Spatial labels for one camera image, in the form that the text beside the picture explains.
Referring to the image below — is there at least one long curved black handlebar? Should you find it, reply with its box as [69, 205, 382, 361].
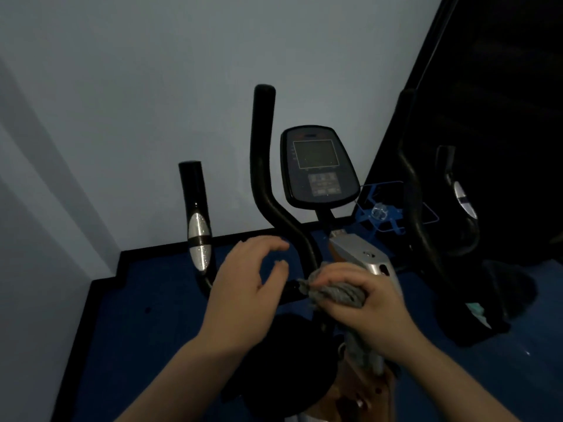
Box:
[397, 89, 447, 284]
[249, 84, 323, 279]

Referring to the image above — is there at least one person's left forearm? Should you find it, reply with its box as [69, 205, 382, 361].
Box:
[115, 340, 247, 422]

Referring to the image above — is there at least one silver exercise bike column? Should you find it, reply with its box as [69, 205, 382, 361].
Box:
[328, 229, 403, 296]

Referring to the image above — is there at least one person's right hand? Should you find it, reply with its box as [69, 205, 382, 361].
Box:
[307, 262, 419, 354]

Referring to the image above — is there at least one person's right forearm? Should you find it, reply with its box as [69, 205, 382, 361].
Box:
[387, 336, 522, 422]

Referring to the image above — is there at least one blue plastic rack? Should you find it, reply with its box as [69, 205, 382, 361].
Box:
[353, 180, 440, 236]

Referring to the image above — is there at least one black bag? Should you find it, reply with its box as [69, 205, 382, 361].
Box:
[433, 258, 539, 348]

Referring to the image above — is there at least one grey cleaning cloth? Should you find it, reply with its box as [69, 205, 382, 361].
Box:
[297, 261, 389, 378]

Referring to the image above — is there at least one person's left hand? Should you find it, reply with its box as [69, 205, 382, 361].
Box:
[200, 236, 291, 357]

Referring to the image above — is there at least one black bike seat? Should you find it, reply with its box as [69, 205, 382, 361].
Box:
[219, 314, 340, 414]

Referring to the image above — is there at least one brown exercise bike frame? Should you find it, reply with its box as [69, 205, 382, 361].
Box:
[319, 347, 398, 422]

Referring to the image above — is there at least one teal cloth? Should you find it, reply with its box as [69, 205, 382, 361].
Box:
[465, 302, 492, 329]

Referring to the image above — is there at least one short handlebar with silver sensor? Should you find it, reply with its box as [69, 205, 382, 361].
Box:
[178, 161, 221, 300]
[435, 145, 481, 257]

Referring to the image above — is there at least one exercise bike console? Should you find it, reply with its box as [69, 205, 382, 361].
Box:
[280, 125, 361, 210]

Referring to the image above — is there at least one dark cabinet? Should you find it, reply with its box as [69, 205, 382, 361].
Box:
[364, 0, 563, 266]

